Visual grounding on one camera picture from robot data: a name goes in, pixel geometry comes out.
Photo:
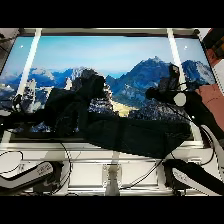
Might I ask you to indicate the black pants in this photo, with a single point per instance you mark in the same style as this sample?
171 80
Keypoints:
133 136

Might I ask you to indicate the silver frame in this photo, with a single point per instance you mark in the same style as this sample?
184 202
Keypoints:
113 176

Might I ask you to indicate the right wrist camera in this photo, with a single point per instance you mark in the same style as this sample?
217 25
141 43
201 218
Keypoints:
174 71

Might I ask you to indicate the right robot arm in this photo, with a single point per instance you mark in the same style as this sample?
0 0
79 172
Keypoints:
180 99

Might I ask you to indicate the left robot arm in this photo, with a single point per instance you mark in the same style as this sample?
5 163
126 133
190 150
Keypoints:
20 178

